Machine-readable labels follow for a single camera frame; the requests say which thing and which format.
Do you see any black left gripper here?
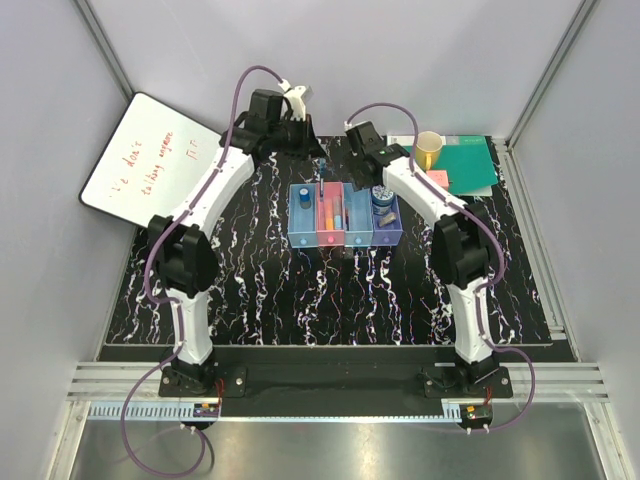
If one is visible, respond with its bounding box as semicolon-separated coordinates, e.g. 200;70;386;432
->
269;114;325;161

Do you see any blue cleaning gel jar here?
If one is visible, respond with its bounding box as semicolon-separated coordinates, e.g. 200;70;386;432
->
371;185;395;216

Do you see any blue gel pen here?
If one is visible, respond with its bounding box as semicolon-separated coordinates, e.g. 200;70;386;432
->
318;158;326;201

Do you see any blue grey highlighter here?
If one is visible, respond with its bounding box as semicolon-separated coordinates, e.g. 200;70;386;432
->
332;196;343;230

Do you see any light blue bin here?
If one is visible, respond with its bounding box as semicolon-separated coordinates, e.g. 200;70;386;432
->
287;184;318;249
343;183;373;248

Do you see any small beige eraser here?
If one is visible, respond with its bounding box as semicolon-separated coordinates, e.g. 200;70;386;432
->
377;212;398;228

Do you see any orange highlighter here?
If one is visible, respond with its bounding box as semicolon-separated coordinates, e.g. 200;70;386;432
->
321;198;334;231

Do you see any pink plastic bin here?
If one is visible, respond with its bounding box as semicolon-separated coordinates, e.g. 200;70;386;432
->
316;182;345;247

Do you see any purple plastic bin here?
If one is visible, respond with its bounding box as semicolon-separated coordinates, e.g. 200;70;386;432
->
371;195;404;247

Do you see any blue round stamp bottle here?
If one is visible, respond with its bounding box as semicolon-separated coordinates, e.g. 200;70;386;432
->
299;187;312;209

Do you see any green cutting mat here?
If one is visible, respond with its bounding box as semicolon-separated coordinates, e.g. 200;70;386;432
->
430;135;498;197

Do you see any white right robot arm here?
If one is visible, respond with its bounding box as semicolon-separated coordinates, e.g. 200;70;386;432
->
345;121;500;397

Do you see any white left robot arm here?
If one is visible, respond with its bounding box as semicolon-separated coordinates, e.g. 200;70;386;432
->
145;82;324;396

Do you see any yellow mug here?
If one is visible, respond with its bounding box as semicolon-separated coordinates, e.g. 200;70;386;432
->
415;131;444;171

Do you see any pink cube socket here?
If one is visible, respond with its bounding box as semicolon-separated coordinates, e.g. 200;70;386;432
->
427;170;450;191

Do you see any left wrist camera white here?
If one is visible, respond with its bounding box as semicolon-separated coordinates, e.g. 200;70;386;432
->
278;79;313;121

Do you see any white whiteboard black frame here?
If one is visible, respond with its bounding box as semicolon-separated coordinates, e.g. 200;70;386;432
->
79;92;220;228

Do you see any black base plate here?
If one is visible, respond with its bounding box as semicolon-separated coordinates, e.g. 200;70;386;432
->
159;346;513;420

